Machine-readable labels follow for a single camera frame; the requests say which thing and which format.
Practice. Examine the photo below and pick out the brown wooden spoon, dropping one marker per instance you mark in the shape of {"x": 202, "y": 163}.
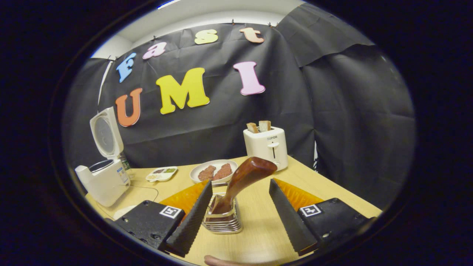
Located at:
{"x": 244, "y": 175}

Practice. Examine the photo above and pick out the black backdrop cloth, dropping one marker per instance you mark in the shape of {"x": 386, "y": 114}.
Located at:
{"x": 332, "y": 122}

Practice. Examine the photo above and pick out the white rice cooker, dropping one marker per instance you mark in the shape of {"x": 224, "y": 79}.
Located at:
{"x": 105, "y": 181}

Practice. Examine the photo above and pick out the white divided condiment dish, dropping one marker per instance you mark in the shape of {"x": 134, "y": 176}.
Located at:
{"x": 162, "y": 174}

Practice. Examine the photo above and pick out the brown meat piece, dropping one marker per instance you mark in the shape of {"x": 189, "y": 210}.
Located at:
{"x": 223, "y": 171}
{"x": 207, "y": 173}

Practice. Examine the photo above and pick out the white toaster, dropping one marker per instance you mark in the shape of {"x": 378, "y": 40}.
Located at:
{"x": 266, "y": 147}

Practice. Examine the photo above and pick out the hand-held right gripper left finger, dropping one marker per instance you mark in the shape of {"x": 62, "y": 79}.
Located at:
{"x": 192, "y": 221}

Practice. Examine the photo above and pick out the toasted bread slice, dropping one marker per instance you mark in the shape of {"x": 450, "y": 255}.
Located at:
{"x": 252, "y": 128}
{"x": 265, "y": 126}

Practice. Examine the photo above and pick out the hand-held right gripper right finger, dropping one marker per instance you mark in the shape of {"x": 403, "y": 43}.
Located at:
{"x": 290, "y": 221}

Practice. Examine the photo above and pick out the white round plate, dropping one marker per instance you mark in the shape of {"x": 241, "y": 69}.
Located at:
{"x": 199, "y": 168}

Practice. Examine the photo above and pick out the clear glass bottle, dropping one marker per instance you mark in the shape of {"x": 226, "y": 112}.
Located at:
{"x": 125, "y": 162}

